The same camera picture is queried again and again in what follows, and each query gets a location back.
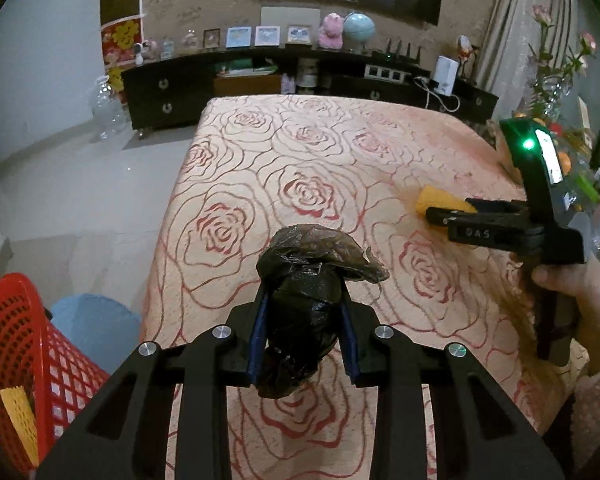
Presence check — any rose patterned tablecloth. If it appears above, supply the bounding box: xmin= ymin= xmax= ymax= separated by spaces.
xmin=145 ymin=94 xmax=588 ymax=480

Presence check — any red mesh plastic basket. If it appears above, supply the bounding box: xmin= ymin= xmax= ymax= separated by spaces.
xmin=0 ymin=272 xmax=113 ymax=476

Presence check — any red and white doll figurine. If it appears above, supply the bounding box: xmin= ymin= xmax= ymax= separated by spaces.
xmin=455 ymin=35 xmax=480 ymax=80

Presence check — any light blue globe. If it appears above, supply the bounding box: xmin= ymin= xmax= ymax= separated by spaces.
xmin=343 ymin=11 xmax=375 ymax=53

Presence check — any person's right forearm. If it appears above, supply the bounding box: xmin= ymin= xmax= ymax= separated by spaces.
xmin=545 ymin=360 xmax=600 ymax=466

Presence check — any white socket strip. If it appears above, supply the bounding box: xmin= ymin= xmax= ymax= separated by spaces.
xmin=364 ymin=64 xmax=408 ymax=82

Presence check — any green flat box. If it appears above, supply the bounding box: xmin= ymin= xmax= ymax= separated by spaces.
xmin=217 ymin=60 xmax=276 ymax=77

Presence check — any person's right hand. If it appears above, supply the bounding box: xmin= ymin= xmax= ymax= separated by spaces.
xmin=530 ymin=255 xmax=600 ymax=375

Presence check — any black and brown plastic bag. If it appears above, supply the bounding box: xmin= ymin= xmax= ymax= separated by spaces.
xmin=252 ymin=224 xmax=391 ymax=401

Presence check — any beige curtain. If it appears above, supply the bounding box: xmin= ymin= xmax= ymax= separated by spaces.
xmin=472 ymin=0 xmax=600 ymax=126

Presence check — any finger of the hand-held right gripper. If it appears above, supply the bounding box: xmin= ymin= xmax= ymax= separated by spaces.
xmin=425 ymin=206 xmax=534 ymax=231
xmin=467 ymin=199 xmax=529 ymax=211

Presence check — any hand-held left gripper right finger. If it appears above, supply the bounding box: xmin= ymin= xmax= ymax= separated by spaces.
xmin=340 ymin=290 xmax=563 ymax=480

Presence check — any flower vase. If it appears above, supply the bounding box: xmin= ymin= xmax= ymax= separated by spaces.
xmin=527 ymin=4 xmax=598 ymax=126

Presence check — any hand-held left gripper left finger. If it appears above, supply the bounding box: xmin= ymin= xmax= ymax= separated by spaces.
xmin=35 ymin=292 xmax=271 ymax=480

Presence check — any yellow sponge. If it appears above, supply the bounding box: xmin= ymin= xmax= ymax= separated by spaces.
xmin=414 ymin=185 xmax=476 ymax=218
xmin=0 ymin=385 xmax=40 ymax=466

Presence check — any white cable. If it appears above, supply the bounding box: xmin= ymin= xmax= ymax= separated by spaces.
xmin=412 ymin=76 xmax=461 ymax=112

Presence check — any white box appliance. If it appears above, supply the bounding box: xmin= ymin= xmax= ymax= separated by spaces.
xmin=434 ymin=56 xmax=460 ymax=96

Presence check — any pink plush toy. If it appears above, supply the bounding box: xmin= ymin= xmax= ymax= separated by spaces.
xmin=318 ymin=12 xmax=344 ymax=51

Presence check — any black television cabinet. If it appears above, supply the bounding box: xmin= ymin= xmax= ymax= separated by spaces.
xmin=121 ymin=46 xmax=499 ymax=133

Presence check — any brown box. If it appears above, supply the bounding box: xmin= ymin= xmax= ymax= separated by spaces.
xmin=214 ymin=74 xmax=282 ymax=97

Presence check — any light blue round stool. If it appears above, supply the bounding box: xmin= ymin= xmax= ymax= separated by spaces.
xmin=50 ymin=293 xmax=143 ymax=348

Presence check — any clear large water jug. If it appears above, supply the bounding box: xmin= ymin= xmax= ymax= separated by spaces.
xmin=90 ymin=75 xmax=128 ymax=140

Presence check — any black router with antennas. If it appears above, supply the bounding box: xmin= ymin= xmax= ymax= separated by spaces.
xmin=371 ymin=39 xmax=423 ymax=65

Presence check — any red poster with yellow flowers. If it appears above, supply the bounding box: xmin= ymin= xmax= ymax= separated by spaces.
xmin=101 ymin=14 xmax=146 ymax=103

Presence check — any white canister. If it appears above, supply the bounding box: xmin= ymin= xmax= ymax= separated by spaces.
xmin=297 ymin=58 xmax=318 ymax=88

